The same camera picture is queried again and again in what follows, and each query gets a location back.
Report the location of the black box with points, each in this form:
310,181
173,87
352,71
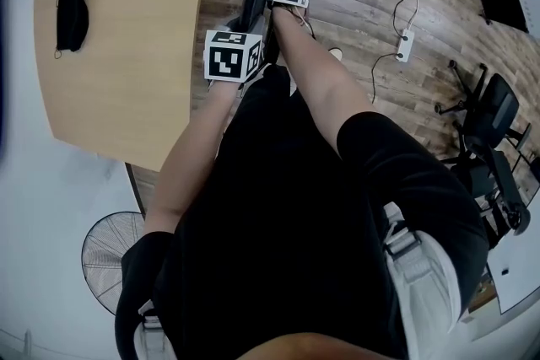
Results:
498,0

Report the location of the light wooden table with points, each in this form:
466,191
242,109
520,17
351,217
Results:
135,55

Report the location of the black pouch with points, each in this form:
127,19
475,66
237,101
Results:
71,12

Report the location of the person's left forearm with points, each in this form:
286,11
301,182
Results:
185,164

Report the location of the black office chair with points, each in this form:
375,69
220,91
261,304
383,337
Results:
493,114
502,177

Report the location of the black standing fan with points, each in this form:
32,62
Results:
105,248

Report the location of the person's left white shoe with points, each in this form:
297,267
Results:
293,85

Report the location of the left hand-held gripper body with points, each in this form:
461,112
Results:
223,61

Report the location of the white power strip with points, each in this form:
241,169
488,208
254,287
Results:
406,44

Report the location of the person's black clothed body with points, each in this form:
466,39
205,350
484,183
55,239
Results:
287,223

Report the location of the person's right forearm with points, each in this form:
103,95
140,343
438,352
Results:
312,71

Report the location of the white desk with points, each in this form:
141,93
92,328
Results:
519,265

